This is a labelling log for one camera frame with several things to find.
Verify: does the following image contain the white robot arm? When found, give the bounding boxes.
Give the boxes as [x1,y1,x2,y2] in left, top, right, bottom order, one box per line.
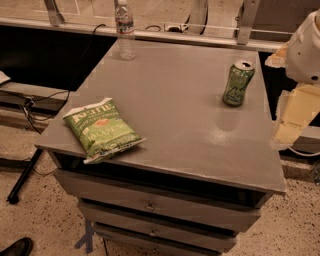
[265,9,320,150]

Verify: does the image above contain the green soda can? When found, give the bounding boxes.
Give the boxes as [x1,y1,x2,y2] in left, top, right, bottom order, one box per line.
[222,60,255,107]

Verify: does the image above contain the grey drawer cabinet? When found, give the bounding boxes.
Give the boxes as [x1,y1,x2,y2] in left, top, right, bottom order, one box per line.
[34,39,288,256]

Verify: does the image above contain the middle grey drawer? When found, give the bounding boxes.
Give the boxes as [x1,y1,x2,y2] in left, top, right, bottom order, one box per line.
[78,202,236,252]

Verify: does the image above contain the grey drawer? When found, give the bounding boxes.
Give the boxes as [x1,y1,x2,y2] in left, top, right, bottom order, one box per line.
[93,223,221,256]
[55,169,260,232]
[78,202,236,252]

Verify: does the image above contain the top grey drawer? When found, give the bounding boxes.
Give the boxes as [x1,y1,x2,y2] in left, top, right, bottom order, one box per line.
[55,169,260,232]

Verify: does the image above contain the bottom grey drawer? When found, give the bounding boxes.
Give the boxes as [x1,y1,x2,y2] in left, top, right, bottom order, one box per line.
[93,223,221,256]

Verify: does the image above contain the clear plastic water bottle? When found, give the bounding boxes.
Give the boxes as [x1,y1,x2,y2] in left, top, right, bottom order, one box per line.
[115,0,135,60]

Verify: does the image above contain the green jalapeno chips bag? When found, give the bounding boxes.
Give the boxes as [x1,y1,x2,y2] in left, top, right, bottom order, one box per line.
[63,98,145,164]

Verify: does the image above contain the blue tape cross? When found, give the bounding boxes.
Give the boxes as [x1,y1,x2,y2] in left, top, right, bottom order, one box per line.
[74,220,94,254]

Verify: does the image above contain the black metal leg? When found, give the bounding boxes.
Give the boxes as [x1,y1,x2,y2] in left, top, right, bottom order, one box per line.
[7,149,42,205]

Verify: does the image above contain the black shoe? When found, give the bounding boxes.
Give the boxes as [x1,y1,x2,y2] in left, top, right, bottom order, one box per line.
[0,237,33,256]

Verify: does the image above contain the white cable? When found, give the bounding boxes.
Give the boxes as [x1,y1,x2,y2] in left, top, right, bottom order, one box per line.
[287,145,320,158]

